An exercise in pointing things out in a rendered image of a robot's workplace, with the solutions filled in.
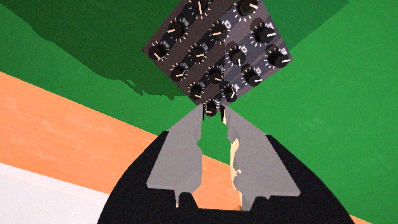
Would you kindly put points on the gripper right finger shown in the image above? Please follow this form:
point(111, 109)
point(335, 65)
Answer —
point(264, 167)

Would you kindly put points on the dark grey knob box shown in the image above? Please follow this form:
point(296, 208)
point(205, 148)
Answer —
point(214, 51)

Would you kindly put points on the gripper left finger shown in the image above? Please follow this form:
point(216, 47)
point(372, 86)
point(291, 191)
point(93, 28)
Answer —
point(170, 165)

